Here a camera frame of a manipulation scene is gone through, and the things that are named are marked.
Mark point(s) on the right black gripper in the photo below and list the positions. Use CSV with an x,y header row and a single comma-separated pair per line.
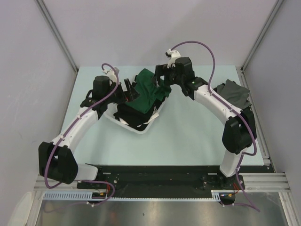
x,y
162,70

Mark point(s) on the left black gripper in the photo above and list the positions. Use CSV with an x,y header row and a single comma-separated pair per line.
x,y
133,94

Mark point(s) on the green t shirt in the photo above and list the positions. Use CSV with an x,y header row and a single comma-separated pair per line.
x,y
149,91

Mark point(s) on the white plastic basket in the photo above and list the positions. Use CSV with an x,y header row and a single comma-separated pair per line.
x,y
112,108

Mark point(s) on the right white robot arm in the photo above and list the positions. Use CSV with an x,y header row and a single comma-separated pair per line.
x,y
239,125

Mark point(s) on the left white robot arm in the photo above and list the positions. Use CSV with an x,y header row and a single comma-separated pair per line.
x,y
56,159

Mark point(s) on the black t shirt in basket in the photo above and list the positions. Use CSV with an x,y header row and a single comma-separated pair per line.
x,y
125,108

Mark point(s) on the white t shirt in basket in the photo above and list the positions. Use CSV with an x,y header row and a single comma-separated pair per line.
x,y
137,120

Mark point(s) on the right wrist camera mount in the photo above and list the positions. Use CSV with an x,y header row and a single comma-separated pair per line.
x,y
172,55

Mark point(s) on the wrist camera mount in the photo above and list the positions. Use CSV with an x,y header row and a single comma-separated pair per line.
x,y
172,55
111,73

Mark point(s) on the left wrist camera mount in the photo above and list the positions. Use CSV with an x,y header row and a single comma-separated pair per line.
x,y
111,73

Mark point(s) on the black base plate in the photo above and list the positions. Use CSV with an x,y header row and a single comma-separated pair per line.
x,y
160,172

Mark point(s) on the left aluminium corner post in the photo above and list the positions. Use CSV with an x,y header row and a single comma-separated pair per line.
x,y
56,33

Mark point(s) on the aluminium corner post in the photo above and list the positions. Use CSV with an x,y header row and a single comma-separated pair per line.
x,y
56,33
264,30

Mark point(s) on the blue slotted cable duct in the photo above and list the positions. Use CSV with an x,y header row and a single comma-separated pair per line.
x,y
67,195

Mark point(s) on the right aluminium corner post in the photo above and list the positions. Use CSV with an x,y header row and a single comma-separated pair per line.
x,y
264,30

